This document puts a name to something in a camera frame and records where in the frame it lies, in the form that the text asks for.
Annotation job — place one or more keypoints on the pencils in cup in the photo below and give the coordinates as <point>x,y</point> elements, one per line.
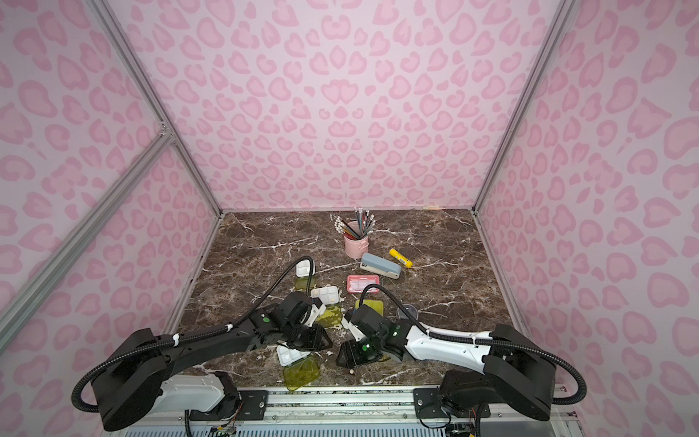
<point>364,217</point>

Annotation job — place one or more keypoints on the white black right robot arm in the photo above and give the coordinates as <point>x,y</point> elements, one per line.
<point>500,366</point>

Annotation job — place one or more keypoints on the pink red rectangular pillbox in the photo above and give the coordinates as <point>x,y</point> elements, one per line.
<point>357,283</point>

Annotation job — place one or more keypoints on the pink pencil cup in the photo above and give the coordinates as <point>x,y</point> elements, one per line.
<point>356,241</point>

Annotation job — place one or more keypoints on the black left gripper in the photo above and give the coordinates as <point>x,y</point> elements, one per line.
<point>308,334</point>

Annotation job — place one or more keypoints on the green pillbox front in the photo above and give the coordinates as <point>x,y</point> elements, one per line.
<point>300,368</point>

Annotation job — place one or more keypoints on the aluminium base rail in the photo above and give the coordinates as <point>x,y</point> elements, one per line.
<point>356,411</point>

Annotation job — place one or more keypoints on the grey blue stapler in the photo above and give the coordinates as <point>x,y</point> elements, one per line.
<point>380,266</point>

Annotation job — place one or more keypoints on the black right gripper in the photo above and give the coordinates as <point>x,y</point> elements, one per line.
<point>349,352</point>

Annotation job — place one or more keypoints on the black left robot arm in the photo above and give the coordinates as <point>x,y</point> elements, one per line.
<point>126,387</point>

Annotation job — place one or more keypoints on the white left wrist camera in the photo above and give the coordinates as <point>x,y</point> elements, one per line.
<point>316,311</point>

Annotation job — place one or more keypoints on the green pillbox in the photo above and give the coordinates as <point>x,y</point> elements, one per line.
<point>304,278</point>
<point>300,368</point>
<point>330,298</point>
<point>376,305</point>

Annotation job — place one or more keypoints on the yellow glue stick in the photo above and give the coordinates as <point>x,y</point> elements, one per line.
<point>408,264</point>

